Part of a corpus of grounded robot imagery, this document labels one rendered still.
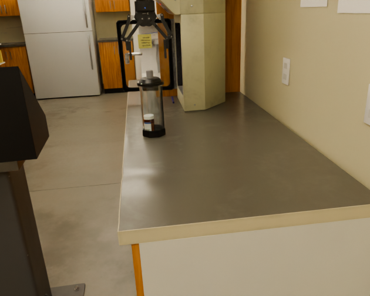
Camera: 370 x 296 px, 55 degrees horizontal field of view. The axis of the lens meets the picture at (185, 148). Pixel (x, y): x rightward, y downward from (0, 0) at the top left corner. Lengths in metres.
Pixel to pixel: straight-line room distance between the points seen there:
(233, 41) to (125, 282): 1.53
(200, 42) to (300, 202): 1.05
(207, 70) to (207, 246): 1.11
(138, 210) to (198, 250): 0.19
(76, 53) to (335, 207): 6.11
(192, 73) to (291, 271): 1.11
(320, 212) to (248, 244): 0.20
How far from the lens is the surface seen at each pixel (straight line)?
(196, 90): 1.85
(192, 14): 1.81
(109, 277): 2.26
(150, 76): 1.47
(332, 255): 1.10
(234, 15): 2.24
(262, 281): 1.06
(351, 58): 1.24
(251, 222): 0.94
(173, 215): 0.94
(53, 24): 6.81
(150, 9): 1.43
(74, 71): 6.84
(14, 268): 1.78
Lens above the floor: 1.43
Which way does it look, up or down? 21 degrees down
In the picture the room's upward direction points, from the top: 2 degrees counter-clockwise
